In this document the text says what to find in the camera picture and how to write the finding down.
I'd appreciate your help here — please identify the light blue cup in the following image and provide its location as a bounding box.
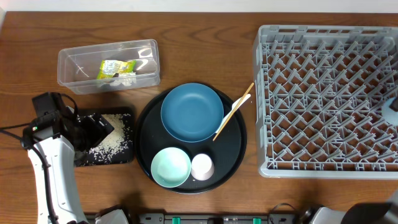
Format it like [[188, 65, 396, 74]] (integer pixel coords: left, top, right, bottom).
[[381, 98, 397, 126]]

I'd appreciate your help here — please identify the white rice pile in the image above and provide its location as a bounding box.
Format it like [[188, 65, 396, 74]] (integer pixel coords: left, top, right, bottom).
[[88, 114, 126, 162]]

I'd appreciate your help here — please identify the yellow green snack wrapper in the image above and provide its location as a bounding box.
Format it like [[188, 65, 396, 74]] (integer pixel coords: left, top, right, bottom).
[[96, 60, 136, 80]]

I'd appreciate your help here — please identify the blue plate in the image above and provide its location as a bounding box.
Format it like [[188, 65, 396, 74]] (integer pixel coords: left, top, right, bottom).
[[160, 83, 224, 142]]

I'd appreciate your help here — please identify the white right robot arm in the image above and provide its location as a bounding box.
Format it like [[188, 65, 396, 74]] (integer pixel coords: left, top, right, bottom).
[[296, 192, 397, 224]]

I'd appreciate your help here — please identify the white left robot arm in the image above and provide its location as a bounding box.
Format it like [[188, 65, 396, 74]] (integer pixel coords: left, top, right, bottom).
[[21, 92, 114, 223]]

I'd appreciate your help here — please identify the clear plastic waste bin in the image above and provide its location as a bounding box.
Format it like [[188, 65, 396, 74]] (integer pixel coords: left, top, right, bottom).
[[57, 39, 160, 95]]

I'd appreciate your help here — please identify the grey plastic dishwasher rack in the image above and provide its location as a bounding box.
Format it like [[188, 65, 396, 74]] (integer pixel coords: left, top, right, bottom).
[[252, 25, 397, 179]]

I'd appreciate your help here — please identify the rectangular black tray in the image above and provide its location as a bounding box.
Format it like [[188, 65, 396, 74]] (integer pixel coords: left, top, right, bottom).
[[75, 107, 134, 167]]

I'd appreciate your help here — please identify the crumpled white tissue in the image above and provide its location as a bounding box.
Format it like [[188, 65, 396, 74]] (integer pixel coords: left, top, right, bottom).
[[97, 72, 137, 86]]

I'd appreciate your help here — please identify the mint green bowl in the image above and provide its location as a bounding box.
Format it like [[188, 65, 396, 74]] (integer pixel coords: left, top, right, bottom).
[[150, 147, 192, 188]]

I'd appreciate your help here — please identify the pale pink cup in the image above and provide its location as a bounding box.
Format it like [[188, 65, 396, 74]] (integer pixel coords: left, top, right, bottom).
[[191, 154, 215, 181]]

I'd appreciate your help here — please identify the round black serving tray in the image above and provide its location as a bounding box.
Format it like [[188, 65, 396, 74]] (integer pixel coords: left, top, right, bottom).
[[134, 89, 247, 194]]

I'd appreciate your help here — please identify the wooden chopstick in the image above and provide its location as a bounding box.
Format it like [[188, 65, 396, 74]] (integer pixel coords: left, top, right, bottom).
[[213, 83, 254, 141]]

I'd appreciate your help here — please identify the black rail with green clips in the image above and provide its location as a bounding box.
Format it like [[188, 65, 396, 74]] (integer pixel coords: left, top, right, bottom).
[[127, 213, 297, 224]]

